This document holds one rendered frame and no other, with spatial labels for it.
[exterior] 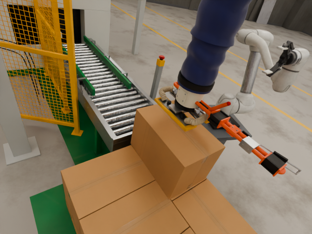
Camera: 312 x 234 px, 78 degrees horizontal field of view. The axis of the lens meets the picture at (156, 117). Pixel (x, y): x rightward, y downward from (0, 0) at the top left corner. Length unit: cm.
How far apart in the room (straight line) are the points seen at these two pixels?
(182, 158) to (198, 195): 47
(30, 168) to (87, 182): 96
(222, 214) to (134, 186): 68
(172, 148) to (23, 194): 148
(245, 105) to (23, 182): 222
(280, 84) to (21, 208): 224
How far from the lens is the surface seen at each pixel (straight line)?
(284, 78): 149
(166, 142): 130
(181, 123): 119
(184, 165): 122
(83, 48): 347
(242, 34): 187
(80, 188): 152
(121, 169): 159
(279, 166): 106
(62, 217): 204
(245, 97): 199
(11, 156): 252
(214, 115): 115
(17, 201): 221
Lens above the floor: 185
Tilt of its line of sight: 38 degrees down
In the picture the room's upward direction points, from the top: 15 degrees clockwise
